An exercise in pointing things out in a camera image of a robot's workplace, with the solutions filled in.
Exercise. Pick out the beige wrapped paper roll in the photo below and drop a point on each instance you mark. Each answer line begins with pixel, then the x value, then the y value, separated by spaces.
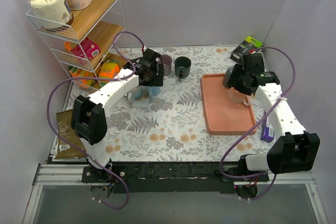
pixel 52 13

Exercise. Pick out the pink sponge box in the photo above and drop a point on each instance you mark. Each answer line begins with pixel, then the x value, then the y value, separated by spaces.
pixel 86 49

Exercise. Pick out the white wire wooden shelf rack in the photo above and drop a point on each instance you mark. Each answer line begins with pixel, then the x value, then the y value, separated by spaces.
pixel 101 21

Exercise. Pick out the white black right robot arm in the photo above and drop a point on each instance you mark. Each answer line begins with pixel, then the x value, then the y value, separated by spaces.
pixel 294 149

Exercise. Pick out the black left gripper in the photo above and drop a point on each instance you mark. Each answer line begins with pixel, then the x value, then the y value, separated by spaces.
pixel 154 81

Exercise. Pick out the purple small packet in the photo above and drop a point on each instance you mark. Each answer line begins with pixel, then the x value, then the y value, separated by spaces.
pixel 267 131

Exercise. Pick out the light blue mug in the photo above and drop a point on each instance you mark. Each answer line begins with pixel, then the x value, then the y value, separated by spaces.
pixel 153 90

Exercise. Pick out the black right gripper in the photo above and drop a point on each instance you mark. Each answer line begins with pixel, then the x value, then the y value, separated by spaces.
pixel 237 85

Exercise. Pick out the terracotta pink tray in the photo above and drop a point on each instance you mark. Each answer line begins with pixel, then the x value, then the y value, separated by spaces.
pixel 222 116

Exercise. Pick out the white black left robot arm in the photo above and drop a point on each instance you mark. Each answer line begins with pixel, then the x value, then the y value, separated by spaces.
pixel 89 113

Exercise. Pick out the brown snack bag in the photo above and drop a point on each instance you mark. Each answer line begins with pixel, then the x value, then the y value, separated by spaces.
pixel 64 150

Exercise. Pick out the peach pink mug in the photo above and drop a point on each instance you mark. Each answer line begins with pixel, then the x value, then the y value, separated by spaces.
pixel 237 97

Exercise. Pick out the dark teal mug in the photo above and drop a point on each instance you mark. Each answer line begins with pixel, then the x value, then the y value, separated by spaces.
pixel 228 77

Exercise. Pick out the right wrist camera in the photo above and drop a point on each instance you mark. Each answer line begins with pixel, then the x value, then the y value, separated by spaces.
pixel 253 51

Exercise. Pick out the blue white gradient mug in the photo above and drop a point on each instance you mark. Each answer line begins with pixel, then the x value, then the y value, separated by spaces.
pixel 135 93

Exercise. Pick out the dark grey mug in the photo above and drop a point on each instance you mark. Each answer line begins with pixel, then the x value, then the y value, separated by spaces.
pixel 182 67

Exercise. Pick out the orange sponge box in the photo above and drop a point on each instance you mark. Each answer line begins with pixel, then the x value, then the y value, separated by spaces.
pixel 109 70

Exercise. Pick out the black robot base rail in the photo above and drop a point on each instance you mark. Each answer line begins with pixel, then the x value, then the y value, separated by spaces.
pixel 166 177

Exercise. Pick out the black green product box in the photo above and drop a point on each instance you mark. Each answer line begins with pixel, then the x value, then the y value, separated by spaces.
pixel 244 48

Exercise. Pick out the purple ceramic mug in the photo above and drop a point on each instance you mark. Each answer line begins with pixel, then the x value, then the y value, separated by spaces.
pixel 167 64

